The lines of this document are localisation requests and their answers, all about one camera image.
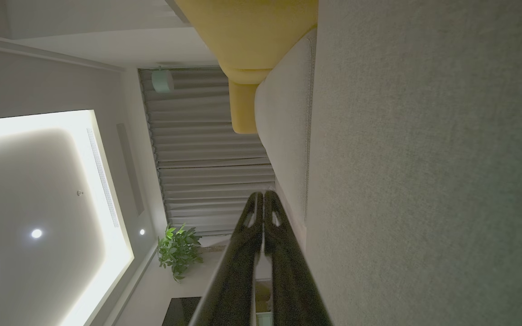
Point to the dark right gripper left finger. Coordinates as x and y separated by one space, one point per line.
238 271

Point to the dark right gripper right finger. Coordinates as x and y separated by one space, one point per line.
288 280

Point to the green potted plant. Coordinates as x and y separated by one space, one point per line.
179 251

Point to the black flat panel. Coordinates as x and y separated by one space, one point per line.
180 312

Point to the grey pleated curtain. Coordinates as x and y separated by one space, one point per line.
197 149

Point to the light grey sofa back cushion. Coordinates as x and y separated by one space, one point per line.
283 136

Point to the white slotted ceiling air vent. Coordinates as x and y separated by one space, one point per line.
103 177

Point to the pale green cylinder lamp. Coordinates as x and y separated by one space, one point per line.
162 80

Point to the yellow sofa cushion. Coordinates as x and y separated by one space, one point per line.
247 36

